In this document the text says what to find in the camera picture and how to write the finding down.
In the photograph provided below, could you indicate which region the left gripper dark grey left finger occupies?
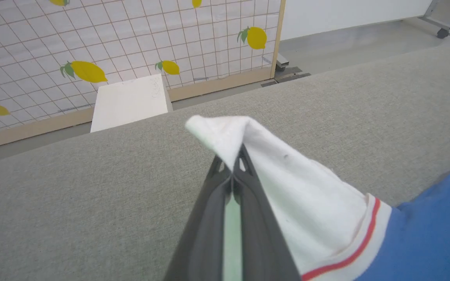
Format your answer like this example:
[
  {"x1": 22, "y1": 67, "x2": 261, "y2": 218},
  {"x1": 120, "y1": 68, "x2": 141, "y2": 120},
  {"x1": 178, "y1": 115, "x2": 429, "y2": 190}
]
[{"x1": 164, "y1": 154, "x2": 234, "y2": 281}]

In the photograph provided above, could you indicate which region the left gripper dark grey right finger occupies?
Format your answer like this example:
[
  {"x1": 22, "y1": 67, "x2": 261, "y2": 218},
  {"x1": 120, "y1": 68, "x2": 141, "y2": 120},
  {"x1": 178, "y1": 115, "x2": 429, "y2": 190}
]
[{"x1": 231, "y1": 144, "x2": 303, "y2": 281}]

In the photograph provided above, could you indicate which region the blue white red-trimmed shirt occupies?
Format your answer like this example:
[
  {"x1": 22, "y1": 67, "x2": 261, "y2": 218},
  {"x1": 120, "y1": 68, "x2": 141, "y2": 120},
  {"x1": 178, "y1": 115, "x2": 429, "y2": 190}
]
[{"x1": 185, "y1": 115, "x2": 450, "y2": 281}]

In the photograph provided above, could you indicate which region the white rectangular block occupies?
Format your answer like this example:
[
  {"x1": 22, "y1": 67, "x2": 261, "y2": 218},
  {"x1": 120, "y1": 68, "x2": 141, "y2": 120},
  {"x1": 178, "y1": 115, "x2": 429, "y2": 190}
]
[{"x1": 90, "y1": 74, "x2": 173, "y2": 133}]

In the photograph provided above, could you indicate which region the grey metal panel foot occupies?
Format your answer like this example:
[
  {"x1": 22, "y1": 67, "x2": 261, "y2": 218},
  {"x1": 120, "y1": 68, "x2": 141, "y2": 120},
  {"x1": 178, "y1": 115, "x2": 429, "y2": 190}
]
[{"x1": 261, "y1": 53, "x2": 311, "y2": 87}]

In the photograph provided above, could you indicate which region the lemon print grid panel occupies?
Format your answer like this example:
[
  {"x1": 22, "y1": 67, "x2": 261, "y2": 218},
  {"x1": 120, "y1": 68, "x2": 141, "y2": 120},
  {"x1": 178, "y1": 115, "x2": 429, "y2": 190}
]
[{"x1": 0, "y1": 0, "x2": 287, "y2": 153}]

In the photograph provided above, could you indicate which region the white partition board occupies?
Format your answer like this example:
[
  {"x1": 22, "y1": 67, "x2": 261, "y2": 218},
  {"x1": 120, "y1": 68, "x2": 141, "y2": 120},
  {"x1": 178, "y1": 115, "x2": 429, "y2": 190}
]
[{"x1": 280, "y1": 0, "x2": 433, "y2": 41}]

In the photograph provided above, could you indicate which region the grey partition foot with caster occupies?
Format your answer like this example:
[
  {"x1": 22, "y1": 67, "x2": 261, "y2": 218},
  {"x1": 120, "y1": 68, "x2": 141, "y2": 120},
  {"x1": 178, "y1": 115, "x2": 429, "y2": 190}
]
[{"x1": 403, "y1": 0, "x2": 450, "y2": 39}]

